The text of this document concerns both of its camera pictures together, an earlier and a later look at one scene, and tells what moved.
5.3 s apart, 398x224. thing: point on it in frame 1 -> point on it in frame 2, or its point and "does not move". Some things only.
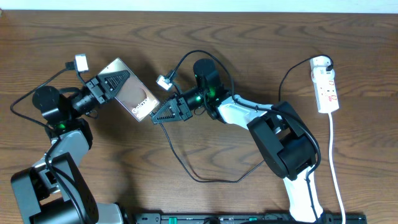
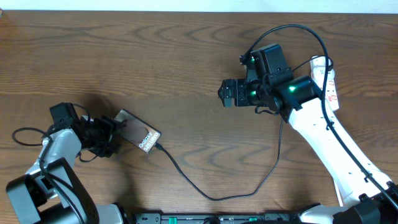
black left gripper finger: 112,80 -> 122,125
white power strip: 324,84 does not move
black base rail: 247,218 does not move
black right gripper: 184,112 -> 239,85
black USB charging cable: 261,163 -> 230,197
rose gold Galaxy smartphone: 134,95 -> 138,132
